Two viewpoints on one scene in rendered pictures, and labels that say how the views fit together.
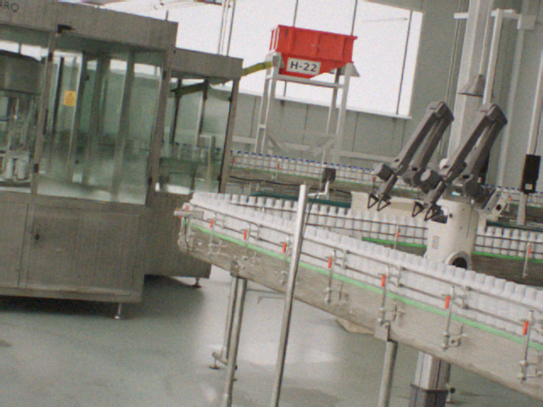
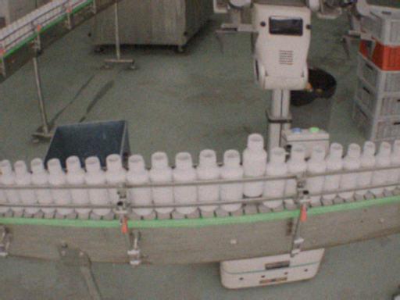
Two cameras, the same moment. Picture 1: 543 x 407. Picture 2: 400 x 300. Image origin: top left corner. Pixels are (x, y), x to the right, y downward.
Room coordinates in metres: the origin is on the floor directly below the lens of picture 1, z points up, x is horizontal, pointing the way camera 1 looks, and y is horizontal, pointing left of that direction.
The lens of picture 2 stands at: (5.22, 0.73, 1.78)
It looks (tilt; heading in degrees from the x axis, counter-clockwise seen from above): 34 degrees down; 294
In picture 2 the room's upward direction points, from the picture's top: 2 degrees counter-clockwise
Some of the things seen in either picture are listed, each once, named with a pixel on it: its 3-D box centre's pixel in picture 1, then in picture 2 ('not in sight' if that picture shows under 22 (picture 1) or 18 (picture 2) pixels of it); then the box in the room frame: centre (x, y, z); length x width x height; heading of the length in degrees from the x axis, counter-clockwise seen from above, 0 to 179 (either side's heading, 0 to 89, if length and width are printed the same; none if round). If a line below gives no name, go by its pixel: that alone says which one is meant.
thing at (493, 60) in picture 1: (484, 119); not in sight; (11.67, -2.09, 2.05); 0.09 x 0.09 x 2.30; 26
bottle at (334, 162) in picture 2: (318, 247); (332, 171); (5.25, -0.26, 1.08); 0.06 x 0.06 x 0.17
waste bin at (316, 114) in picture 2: not in sight; (303, 119); (5.59, -1.85, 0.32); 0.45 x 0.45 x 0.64
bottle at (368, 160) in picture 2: (330, 250); (365, 168); (5.15, -0.31, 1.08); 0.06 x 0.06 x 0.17
